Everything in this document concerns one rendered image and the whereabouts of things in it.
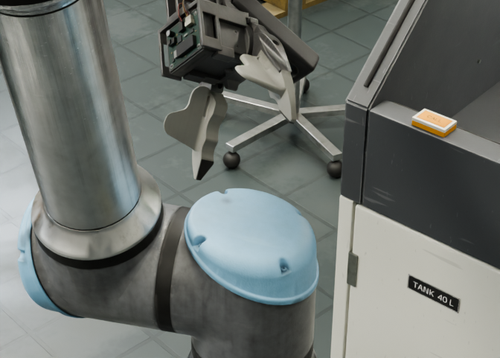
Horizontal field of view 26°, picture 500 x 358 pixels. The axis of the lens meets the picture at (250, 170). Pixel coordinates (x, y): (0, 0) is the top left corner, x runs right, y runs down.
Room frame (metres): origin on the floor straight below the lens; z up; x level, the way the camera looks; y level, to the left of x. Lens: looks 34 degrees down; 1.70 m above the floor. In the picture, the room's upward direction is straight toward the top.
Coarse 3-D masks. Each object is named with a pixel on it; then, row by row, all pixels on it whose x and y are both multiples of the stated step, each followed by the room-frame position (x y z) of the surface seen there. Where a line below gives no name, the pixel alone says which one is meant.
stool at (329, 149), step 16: (288, 0) 2.69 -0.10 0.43; (288, 16) 2.69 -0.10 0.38; (304, 80) 2.88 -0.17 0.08; (224, 96) 2.78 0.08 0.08; (240, 96) 2.78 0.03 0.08; (272, 112) 2.71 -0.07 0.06; (304, 112) 2.69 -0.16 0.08; (320, 112) 2.70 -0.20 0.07; (336, 112) 2.70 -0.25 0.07; (256, 128) 2.60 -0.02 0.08; (272, 128) 2.62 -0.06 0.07; (304, 128) 2.60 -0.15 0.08; (240, 144) 2.53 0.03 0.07; (320, 144) 2.52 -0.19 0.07; (224, 160) 2.51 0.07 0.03; (336, 160) 2.47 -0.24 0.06; (336, 176) 2.46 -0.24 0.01
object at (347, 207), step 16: (352, 208) 1.26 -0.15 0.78; (352, 224) 1.26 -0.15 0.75; (352, 240) 1.26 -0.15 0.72; (336, 256) 1.27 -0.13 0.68; (336, 272) 1.27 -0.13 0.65; (336, 288) 1.27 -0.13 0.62; (336, 304) 1.27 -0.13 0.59; (336, 320) 1.27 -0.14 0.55; (336, 336) 1.27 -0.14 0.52; (336, 352) 1.27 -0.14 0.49
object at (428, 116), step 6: (420, 114) 1.22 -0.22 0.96; (426, 114) 1.22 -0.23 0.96; (432, 114) 1.22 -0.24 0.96; (426, 120) 1.20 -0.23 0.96; (432, 120) 1.20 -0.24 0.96; (438, 120) 1.20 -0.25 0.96; (444, 120) 1.20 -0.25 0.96; (450, 120) 1.20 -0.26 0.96; (420, 126) 1.20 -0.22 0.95; (426, 126) 1.20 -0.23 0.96; (444, 126) 1.19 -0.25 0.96; (432, 132) 1.19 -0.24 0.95; (438, 132) 1.18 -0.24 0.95
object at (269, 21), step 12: (240, 0) 1.00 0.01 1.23; (252, 0) 1.01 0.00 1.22; (252, 12) 1.00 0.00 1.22; (264, 12) 1.01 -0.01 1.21; (264, 24) 0.99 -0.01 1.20; (276, 24) 1.00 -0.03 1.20; (276, 36) 0.99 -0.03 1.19; (288, 36) 1.00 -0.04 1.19; (288, 48) 0.99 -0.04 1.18; (300, 48) 1.00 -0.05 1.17; (300, 60) 0.99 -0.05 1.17; (312, 60) 0.99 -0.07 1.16; (300, 72) 0.99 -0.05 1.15
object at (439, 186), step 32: (384, 128) 1.23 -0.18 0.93; (416, 128) 1.20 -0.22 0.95; (384, 160) 1.23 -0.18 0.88; (416, 160) 1.20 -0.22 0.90; (448, 160) 1.17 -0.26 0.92; (480, 160) 1.14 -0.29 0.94; (384, 192) 1.23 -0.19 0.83; (416, 192) 1.19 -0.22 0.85; (448, 192) 1.16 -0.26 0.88; (480, 192) 1.13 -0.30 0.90; (416, 224) 1.19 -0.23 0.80; (448, 224) 1.16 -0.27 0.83; (480, 224) 1.13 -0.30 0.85; (480, 256) 1.12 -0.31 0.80
